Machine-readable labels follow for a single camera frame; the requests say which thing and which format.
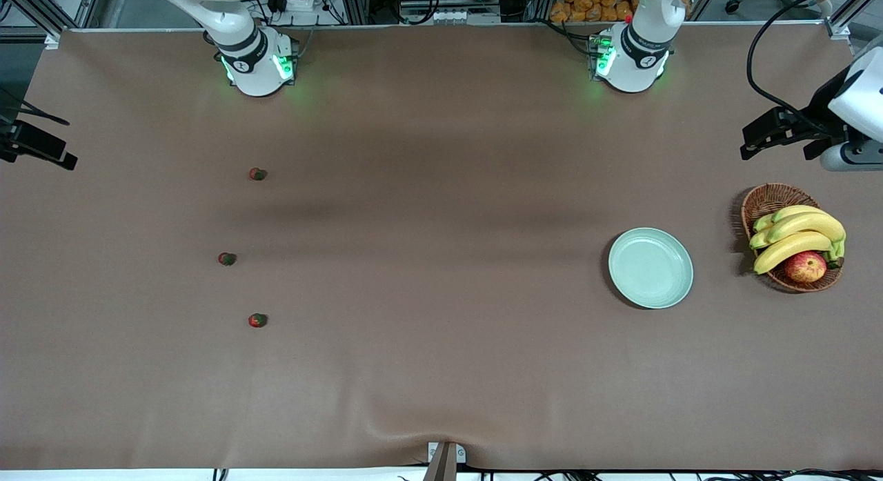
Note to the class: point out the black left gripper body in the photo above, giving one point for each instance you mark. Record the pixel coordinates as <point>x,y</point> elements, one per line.
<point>823,105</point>

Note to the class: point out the red strawberry with green leaves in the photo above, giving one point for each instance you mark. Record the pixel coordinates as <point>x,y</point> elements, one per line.
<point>257,174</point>
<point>257,320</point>
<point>227,259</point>

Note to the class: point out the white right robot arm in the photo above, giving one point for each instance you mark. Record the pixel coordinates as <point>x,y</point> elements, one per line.
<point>252,74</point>

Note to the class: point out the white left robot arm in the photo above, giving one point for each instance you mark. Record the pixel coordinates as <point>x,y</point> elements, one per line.
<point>631,70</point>

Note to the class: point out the light green round plate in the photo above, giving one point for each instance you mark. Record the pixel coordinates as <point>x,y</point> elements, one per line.
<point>650,268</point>

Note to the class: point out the brown wicker basket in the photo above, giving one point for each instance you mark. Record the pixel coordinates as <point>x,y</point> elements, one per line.
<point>769,199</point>

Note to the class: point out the yellow banana bunch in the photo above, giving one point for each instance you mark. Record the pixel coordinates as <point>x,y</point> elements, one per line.
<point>804,226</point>

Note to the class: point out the red yellow apple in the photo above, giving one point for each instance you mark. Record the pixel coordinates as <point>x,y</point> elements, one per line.
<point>806,267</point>

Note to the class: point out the orange bread pile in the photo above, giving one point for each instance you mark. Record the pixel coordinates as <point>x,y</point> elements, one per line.
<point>586,5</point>

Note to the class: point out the brown table cloth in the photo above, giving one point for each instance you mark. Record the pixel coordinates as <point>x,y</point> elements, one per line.
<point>441,191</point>

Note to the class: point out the white socket bar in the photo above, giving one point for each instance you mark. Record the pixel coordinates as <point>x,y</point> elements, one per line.
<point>448,16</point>

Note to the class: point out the metal table clamp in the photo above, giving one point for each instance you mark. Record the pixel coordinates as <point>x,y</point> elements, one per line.
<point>445,464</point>

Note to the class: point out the aluminium frame corner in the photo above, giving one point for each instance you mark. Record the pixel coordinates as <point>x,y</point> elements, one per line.
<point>840,30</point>
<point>52,39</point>

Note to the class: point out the aluminium frame post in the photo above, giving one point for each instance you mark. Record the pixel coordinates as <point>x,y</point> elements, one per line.
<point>355,3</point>
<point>541,3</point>

